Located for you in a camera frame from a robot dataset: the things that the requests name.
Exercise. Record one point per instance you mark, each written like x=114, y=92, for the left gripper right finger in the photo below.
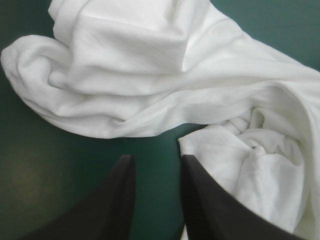
x=215, y=210

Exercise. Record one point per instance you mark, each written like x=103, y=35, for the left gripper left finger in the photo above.
x=105, y=207

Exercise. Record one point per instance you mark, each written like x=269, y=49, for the white T-shirt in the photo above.
x=155, y=75

